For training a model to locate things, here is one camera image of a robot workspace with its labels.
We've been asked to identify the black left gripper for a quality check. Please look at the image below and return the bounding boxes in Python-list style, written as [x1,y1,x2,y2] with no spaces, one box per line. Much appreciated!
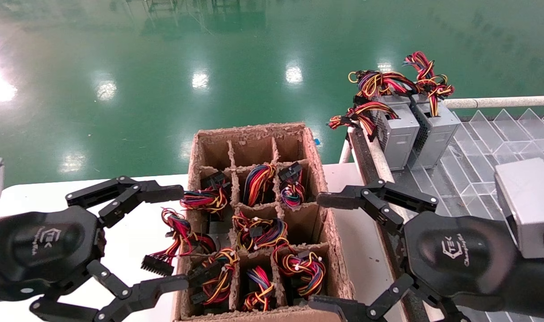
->
[0,176,190,322]

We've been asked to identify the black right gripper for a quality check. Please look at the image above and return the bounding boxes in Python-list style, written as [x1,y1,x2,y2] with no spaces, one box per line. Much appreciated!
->
[308,179,523,322]

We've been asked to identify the cable bundle with connector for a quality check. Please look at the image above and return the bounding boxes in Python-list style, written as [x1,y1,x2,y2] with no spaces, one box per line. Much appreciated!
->
[141,208,230,277]

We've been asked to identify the grey power supply with cables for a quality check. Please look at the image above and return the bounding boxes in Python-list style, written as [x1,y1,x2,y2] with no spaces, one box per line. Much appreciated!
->
[272,244,327,305]
[328,69,421,171]
[403,51,461,169]

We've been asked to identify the brown cardboard divider box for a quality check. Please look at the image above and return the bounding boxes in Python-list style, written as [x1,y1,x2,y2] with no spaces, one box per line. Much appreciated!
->
[171,122,355,322]

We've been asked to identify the power supply with coloured cables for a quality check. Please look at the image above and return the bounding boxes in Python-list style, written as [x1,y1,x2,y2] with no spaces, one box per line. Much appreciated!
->
[179,171,231,224]
[242,266,277,312]
[188,248,239,314]
[279,162,306,210]
[242,163,277,207]
[232,211,289,252]

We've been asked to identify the white conveyor side rail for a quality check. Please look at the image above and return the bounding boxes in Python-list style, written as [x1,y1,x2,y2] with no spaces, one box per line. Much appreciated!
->
[366,134,397,185]

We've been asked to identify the white conveyor frame leg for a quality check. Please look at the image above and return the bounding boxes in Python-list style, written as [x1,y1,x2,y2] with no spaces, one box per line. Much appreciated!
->
[338,138,354,164]

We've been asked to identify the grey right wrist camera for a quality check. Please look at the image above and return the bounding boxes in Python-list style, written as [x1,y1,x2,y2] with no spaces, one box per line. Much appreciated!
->
[494,157,544,260]

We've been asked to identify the white conveyor end rail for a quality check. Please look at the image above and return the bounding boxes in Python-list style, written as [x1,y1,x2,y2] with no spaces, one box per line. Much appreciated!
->
[442,95,544,109]

